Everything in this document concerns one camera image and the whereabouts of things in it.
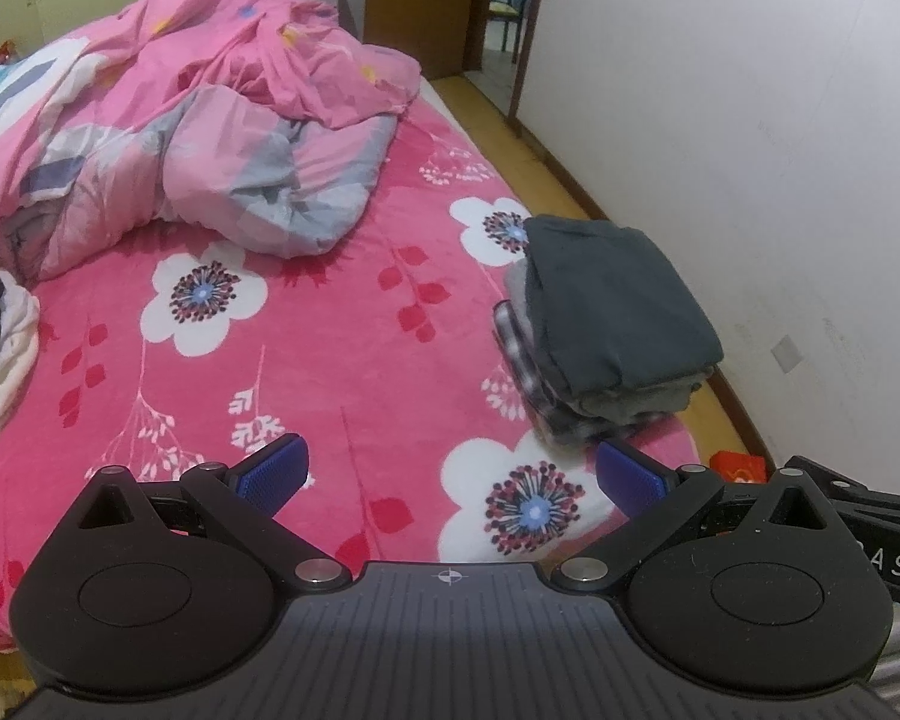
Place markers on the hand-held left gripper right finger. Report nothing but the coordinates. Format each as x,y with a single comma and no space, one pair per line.
630,476

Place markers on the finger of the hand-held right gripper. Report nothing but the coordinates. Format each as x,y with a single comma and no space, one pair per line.
870,491

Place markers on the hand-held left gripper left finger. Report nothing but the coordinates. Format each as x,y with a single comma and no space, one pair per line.
274,469

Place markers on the dark grey pants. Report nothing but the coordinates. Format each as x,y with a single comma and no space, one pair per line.
622,300

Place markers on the stack of folded clothes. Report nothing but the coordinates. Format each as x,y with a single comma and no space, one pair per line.
622,409

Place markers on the red packet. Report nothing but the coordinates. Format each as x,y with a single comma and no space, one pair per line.
739,467

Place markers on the pink floral blanket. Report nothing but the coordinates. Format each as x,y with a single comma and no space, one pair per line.
345,360

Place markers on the folded plaid garment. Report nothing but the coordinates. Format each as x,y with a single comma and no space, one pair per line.
525,360

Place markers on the white cloth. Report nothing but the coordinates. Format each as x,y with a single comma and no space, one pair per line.
11,360

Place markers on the pink patterned quilt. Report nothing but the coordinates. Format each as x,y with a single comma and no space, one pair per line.
217,90

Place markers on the chair with yellow cushion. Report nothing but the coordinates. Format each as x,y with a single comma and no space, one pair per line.
510,7

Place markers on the wooden door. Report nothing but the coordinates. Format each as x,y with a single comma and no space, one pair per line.
420,0

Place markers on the red snack bag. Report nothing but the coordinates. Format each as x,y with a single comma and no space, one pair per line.
4,52

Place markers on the wall socket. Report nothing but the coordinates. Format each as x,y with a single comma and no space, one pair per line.
785,354

